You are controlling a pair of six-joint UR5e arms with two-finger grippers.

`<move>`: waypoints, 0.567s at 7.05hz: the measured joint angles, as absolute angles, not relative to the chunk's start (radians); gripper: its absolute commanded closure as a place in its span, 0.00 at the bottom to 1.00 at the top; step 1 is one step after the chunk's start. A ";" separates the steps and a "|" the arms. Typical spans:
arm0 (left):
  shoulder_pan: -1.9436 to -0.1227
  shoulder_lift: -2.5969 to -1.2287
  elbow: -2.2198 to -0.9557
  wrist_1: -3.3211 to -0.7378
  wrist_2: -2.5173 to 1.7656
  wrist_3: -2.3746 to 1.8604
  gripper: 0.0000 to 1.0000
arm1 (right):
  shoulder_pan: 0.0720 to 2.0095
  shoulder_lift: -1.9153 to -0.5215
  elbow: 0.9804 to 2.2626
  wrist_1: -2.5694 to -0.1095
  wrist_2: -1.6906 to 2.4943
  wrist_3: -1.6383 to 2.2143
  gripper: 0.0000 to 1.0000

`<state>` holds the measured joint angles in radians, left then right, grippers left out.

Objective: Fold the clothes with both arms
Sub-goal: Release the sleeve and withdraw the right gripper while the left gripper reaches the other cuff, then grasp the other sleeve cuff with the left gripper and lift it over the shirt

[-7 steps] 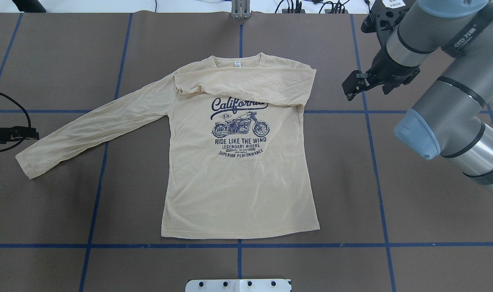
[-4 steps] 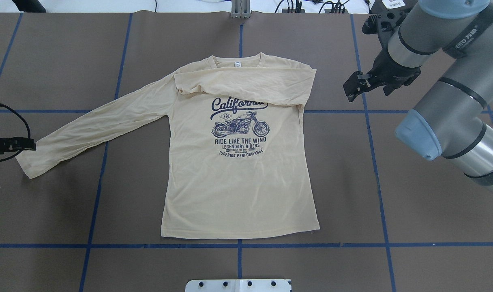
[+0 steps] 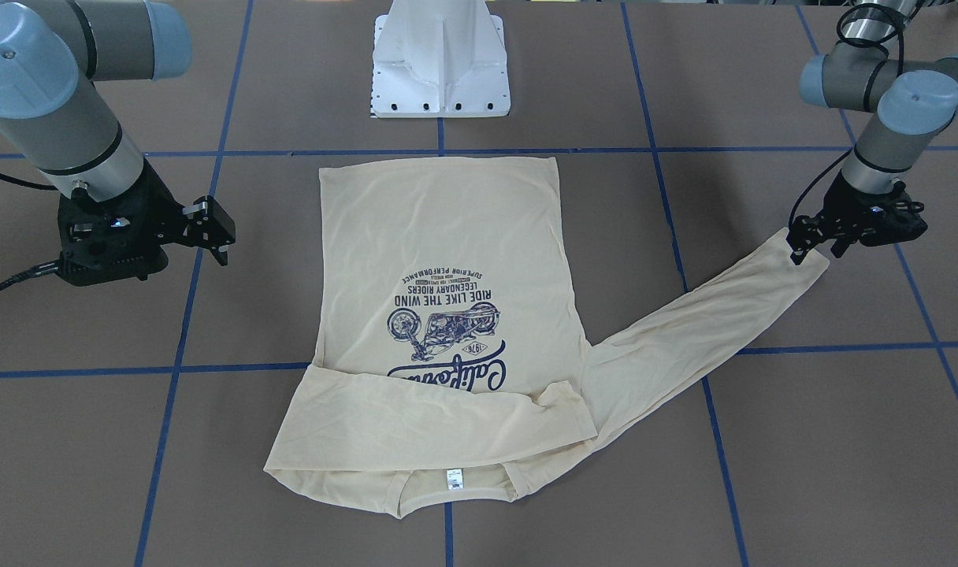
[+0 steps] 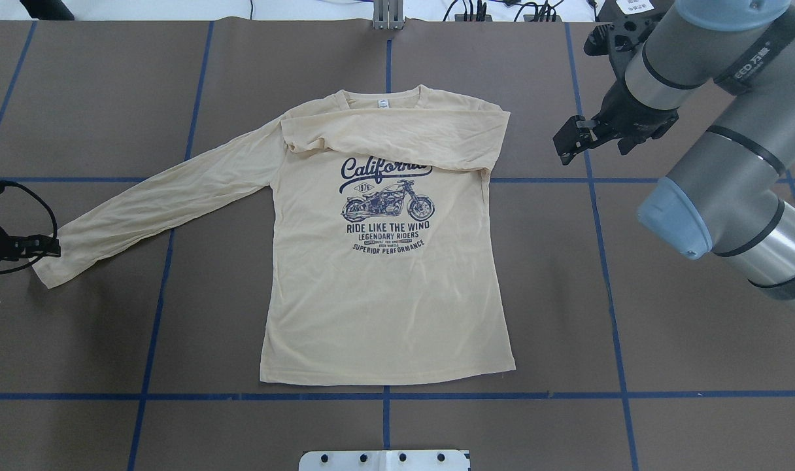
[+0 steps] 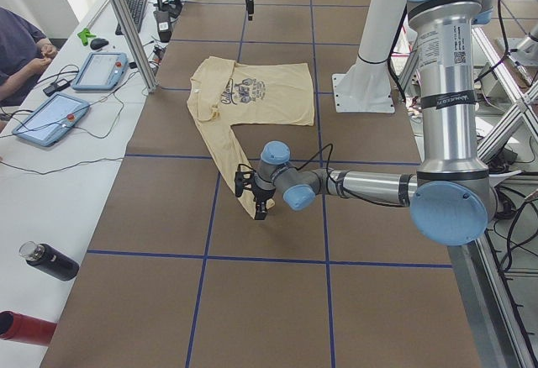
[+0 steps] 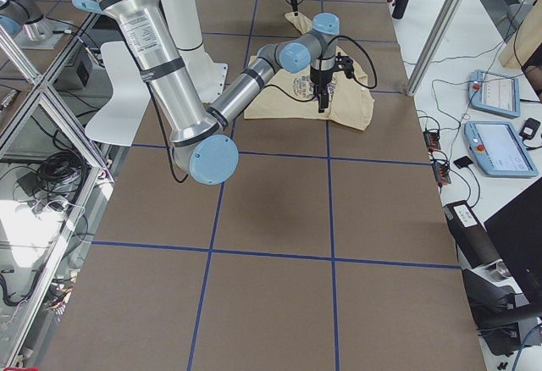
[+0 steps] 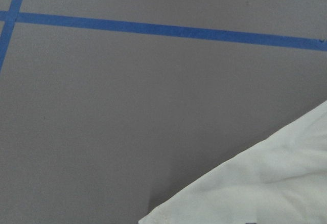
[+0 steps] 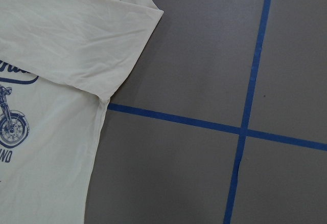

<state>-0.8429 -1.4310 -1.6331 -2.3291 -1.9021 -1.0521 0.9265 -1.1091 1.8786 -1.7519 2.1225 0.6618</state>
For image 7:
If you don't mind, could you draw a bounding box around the cream printed t-shirt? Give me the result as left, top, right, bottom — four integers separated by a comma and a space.
141, 103, 326, 223

